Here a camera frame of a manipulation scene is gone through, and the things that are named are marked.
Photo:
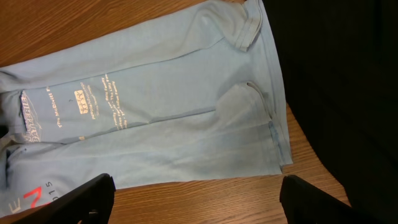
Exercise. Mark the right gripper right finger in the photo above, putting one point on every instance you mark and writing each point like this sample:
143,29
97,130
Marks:
303,203

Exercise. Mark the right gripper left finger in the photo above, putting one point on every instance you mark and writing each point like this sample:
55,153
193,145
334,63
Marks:
90,203

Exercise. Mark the light blue printed t-shirt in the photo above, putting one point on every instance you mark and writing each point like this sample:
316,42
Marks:
193,95

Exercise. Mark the black t-shirt white logo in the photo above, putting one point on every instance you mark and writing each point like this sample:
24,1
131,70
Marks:
339,65

